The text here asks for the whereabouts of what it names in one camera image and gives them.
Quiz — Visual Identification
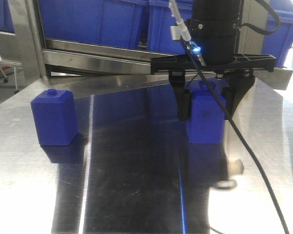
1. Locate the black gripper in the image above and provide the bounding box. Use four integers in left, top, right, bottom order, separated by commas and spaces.
150, 54, 276, 121

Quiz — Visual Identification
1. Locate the blue block part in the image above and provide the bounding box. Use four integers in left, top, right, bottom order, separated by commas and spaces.
31, 89, 78, 146
187, 80, 225, 144

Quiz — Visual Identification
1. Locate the stainless steel shelf rack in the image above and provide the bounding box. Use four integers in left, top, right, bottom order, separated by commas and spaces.
0, 0, 293, 90

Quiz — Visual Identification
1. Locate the blue plastic bin right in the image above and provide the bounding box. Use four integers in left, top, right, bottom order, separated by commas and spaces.
262, 0, 293, 67

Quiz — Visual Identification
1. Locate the blue plastic bin left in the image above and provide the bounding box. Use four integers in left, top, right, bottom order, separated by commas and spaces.
39, 0, 148, 49

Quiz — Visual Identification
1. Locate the black cable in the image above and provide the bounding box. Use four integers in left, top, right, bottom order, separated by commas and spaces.
183, 0, 291, 234

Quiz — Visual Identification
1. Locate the white connector cable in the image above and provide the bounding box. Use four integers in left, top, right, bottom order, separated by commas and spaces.
168, 0, 207, 66

